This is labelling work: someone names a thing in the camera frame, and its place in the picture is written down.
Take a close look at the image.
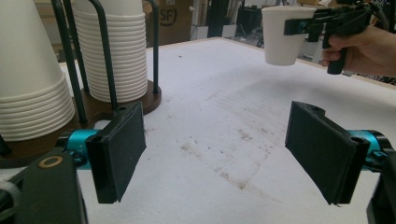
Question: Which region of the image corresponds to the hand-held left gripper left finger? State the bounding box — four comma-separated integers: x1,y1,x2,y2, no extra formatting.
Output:
85,100,148,205

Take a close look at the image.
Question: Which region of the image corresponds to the black metal frame stand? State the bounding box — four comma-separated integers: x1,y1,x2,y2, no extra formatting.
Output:
206,0,238,39

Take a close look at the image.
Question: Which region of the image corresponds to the tall stack of white cups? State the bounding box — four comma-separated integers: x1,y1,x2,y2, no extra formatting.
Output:
72,0,149,104

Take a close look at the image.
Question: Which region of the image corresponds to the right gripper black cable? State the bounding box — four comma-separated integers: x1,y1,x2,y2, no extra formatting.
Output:
369,1,392,32

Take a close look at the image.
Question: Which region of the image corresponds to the short stack of white cups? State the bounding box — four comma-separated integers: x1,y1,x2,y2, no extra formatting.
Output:
0,0,77,143

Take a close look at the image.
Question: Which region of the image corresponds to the white foam mat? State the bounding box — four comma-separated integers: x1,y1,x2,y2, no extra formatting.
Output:
0,36,396,224

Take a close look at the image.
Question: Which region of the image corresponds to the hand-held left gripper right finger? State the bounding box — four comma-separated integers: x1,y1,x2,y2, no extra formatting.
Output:
284,100,372,206

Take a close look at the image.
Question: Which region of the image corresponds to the brown cardboard box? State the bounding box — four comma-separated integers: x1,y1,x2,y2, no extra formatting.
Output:
158,0,194,47

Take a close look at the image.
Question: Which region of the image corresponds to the dark wire cup holder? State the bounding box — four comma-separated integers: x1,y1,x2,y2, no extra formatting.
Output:
0,0,163,169

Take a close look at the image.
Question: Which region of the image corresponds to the single white paper cup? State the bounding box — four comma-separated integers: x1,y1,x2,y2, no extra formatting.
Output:
261,6,318,67

